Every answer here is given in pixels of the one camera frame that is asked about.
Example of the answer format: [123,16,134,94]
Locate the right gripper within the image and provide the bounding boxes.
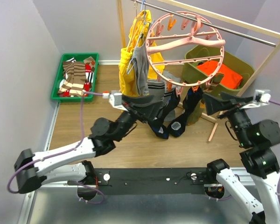
[203,90,255,146]

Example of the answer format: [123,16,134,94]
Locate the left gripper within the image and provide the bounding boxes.
[113,94,163,142]

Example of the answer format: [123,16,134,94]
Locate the black patterned sock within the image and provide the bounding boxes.
[148,91,182,140]
[168,87,203,138]

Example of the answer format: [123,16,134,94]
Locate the olive striped sock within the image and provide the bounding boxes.
[187,101,205,125]
[198,73,224,94]

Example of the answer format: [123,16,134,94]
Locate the pink round clip hanger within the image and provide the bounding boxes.
[145,11,225,95]

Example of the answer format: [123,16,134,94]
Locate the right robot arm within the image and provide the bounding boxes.
[203,90,280,224]

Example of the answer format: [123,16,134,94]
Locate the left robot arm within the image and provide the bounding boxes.
[7,91,163,194]

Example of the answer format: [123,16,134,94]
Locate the wooden clothes hanger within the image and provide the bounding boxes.
[126,7,147,52]

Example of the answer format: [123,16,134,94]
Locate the orange cloth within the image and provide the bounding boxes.
[197,60,243,89]

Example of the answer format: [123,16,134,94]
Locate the olive green plastic bin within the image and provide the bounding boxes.
[182,45,254,97]

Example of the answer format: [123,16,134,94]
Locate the grey tank top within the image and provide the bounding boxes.
[127,36,157,97]

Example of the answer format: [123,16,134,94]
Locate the yellow shorts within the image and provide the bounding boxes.
[119,10,153,97]

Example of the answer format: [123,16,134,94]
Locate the brown striped sock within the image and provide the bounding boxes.
[58,61,86,97]

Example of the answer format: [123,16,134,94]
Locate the green plastic tray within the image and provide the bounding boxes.
[51,53,99,103]

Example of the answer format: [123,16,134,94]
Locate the wooden clothes rack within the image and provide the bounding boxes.
[116,0,280,143]

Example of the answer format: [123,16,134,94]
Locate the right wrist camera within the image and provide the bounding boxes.
[241,90,271,109]

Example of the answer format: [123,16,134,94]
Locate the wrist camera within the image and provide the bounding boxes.
[102,90,127,111]
[241,90,271,109]

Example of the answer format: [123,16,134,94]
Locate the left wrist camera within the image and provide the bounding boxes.
[102,90,127,111]

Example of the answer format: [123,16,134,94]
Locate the blue wire hanger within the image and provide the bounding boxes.
[126,0,156,75]

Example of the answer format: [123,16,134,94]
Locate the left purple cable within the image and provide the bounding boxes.
[7,91,108,205]

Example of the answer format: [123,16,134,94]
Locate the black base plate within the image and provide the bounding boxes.
[95,168,215,195]

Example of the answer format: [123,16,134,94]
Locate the metal hanging rail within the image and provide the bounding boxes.
[135,0,280,48]

